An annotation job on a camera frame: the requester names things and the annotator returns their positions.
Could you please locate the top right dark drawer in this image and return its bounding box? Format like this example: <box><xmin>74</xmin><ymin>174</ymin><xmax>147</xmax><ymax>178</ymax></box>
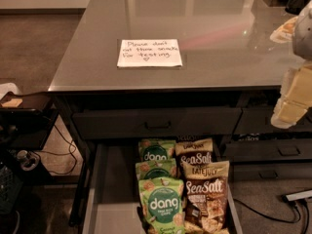
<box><xmin>234</xmin><ymin>106</ymin><xmax>312</xmax><ymax>135</ymax></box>

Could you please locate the black power cable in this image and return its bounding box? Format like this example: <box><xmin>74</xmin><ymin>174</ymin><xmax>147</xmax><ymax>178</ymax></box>
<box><xmin>233</xmin><ymin>198</ymin><xmax>310</xmax><ymax>234</ymax></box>

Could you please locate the right bottom dark drawer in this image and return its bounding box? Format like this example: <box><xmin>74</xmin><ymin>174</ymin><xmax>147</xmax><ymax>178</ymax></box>
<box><xmin>230</xmin><ymin>163</ymin><xmax>312</xmax><ymax>181</ymax></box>

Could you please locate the snack bag on counter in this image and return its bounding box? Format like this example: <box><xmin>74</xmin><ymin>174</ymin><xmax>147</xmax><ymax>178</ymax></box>
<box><xmin>270</xmin><ymin>17</ymin><xmax>297</xmax><ymax>44</ymax></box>

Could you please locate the green dang chip bag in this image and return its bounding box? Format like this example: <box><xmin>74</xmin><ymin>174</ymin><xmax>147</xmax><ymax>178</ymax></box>
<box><xmin>136</xmin><ymin>159</ymin><xmax>176</xmax><ymax>180</ymax></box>
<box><xmin>138</xmin><ymin>176</ymin><xmax>185</xmax><ymax>234</ymax></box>
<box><xmin>138</xmin><ymin>138</ymin><xmax>176</xmax><ymax>161</ymax></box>

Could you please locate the top left dark drawer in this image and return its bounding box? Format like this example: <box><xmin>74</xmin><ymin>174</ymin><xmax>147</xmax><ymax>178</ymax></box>
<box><xmin>72</xmin><ymin>107</ymin><xmax>241</xmax><ymax>139</ymax></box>

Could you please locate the white handwritten paper note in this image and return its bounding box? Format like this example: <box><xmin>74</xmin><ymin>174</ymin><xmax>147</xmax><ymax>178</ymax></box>
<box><xmin>117</xmin><ymin>39</ymin><xmax>182</xmax><ymax>67</ymax></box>

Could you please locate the brown sea salt chip bag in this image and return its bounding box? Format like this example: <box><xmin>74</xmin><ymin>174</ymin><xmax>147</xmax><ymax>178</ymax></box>
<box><xmin>175</xmin><ymin>138</ymin><xmax>213</xmax><ymax>177</ymax></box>
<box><xmin>183</xmin><ymin>161</ymin><xmax>229</xmax><ymax>234</ymax></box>

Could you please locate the middle green dang chip bag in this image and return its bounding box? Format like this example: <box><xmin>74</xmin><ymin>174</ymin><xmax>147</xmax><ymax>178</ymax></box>
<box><xmin>136</xmin><ymin>159</ymin><xmax>176</xmax><ymax>180</ymax></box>

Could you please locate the black cart at left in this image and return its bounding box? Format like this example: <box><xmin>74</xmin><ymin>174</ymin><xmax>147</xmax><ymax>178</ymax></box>
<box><xmin>0</xmin><ymin>92</ymin><xmax>59</xmax><ymax>184</ymax></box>

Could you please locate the rear green dang chip bag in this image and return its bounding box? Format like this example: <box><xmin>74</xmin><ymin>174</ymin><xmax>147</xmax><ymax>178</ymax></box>
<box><xmin>138</xmin><ymin>138</ymin><xmax>176</xmax><ymax>161</ymax></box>

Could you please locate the thin black cable left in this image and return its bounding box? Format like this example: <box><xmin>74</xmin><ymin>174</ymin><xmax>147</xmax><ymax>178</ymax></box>
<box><xmin>33</xmin><ymin>123</ymin><xmax>79</xmax><ymax>176</ymax></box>

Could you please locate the grey power strip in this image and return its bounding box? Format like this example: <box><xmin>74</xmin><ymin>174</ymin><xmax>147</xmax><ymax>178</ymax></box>
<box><xmin>282</xmin><ymin>189</ymin><xmax>312</xmax><ymax>202</ymax></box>

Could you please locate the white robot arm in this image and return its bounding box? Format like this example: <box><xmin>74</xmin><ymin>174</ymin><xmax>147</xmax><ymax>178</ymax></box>
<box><xmin>270</xmin><ymin>1</ymin><xmax>312</xmax><ymax>129</ymax></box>

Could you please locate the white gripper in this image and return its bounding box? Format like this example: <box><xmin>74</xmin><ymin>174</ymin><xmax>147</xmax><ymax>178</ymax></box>
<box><xmin>271</xmin><ymin>60</ymin><xmax>312</xmax><ymax>129</ymax></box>

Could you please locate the front green dang chip bag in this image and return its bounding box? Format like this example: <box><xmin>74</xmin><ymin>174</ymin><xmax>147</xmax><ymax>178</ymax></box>
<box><xmin>138</xmin><ymin>176</ymin><xmax>185</xmax><ymax>234</ymax></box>

